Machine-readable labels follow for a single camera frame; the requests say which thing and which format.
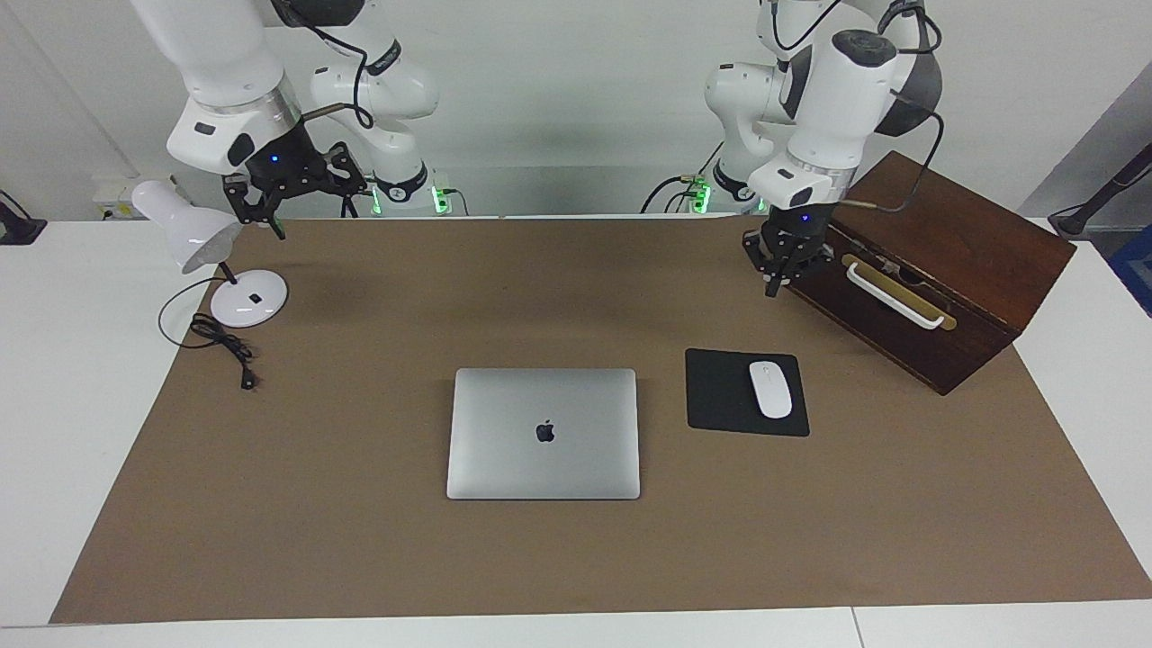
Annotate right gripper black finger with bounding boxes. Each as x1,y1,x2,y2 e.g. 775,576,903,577
222,174,289,241
310,141,369,202

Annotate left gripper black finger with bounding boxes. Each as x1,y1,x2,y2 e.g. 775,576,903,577
742,229,786,299
785,245,835,287

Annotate silver grey laptop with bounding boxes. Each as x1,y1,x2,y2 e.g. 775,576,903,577
446,367,642,500

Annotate white desk lamp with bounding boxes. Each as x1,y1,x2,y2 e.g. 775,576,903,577
131,178,290,329

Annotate white computer mouse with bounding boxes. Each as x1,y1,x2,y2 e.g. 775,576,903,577
749,360,794,420

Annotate black mouse pad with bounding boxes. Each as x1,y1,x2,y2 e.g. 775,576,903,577
685,348,811,438

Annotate dark brown wooden box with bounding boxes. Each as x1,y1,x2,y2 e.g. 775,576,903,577
784,150,1077,397

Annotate black clamp stand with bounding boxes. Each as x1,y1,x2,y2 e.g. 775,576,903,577
0,189,48,246
1048,142,1152,237

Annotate blue box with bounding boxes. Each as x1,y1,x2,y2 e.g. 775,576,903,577
1105,225,1152,318

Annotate brown table mat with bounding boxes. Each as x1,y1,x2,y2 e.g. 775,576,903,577
49,216,1152,625

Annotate brass handle plate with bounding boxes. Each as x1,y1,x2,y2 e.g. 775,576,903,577
841,254,958,332

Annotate white box handle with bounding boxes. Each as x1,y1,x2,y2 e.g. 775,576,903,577
846,261,946,330

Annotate black left arm base cable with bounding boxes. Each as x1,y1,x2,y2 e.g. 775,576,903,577
641,173,708,215

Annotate black lamp power cable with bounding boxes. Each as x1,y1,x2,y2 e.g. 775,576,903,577
158,274,262,392

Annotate white wall power strip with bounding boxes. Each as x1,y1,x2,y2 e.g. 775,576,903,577
93,174,181,221

